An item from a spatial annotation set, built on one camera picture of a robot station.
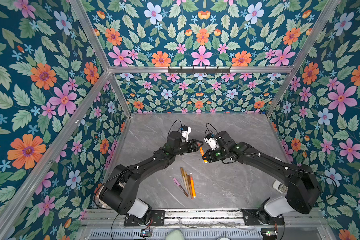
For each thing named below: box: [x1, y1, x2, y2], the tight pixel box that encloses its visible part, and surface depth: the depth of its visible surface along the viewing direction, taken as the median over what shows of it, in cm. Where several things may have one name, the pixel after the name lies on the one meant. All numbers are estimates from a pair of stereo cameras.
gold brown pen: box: [180, 167, 188, 190], surface depth 90 cm
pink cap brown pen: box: [172, 177, 189, 197], surface depth 86 cm
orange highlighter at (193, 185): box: [190, 172, 197, 198], surface depth 86 cm
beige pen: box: [184, 171, 190, 195], surface depth 86 cm
